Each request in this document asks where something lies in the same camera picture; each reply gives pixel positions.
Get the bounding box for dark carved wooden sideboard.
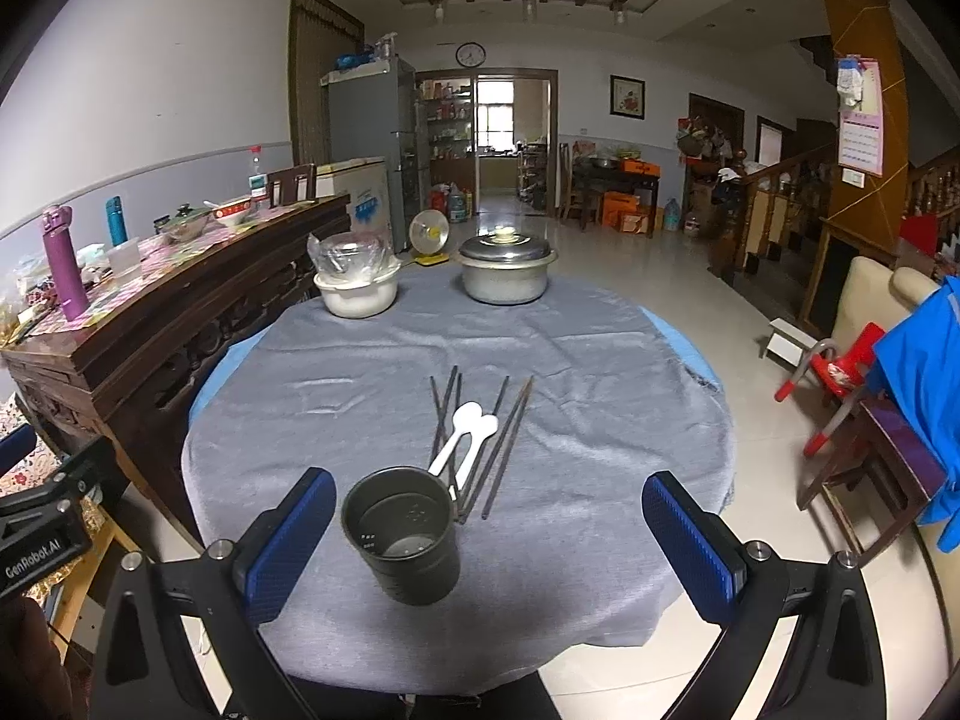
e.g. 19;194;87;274
2;195;350;541

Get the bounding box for red patterned white bowl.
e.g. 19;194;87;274
206;197;256;229

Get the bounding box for small white step stool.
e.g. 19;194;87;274
760;319;817;369

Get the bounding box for blue water jug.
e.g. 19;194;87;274
664;199;682;232

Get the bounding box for red plastic child chair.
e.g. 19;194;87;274
775;322;885;458

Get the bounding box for grey table cloth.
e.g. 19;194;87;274
182;270;734;694

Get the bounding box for round wall clock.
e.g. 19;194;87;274
454;41;487;70

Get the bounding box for blue jacket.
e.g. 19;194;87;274
867;277;960;553

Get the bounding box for glass lidded bowl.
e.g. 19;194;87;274
160;203;210;244

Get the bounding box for wooden column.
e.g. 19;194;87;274
797;0;911;332

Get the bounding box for teal thermos bottle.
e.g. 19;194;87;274
104;195;128;247

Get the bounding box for small yellow desk fan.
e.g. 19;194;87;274
409;210;451;266

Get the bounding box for dark wooden chair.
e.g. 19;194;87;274
797;398;947;566

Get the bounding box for clear plastic drink bottle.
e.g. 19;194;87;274
247;145;268;200

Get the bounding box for dark metal utensil cup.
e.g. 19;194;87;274
342;466;460;606

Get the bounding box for orange cardboard box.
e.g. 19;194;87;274
601;192;649;234

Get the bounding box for purple water bottle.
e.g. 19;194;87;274
41;205;89;320

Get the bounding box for white plastic spoon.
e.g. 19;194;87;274
428;401;483;476
449;415;500;500

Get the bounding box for wooden stair railing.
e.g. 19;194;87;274
711;142;958;280

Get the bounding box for white chest freezer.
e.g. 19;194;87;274
314;158;392;242

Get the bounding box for aluminium pot with lid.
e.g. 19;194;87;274
454;227;556;305

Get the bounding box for white bowl with plastic bag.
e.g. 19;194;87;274
306;232;402;319

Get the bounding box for pink wall calendar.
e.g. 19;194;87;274
836;55;884;177

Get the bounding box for grey refrigerator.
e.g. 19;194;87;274
320;57;421;252

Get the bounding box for framed wall picture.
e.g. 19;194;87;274
608;75;646;121

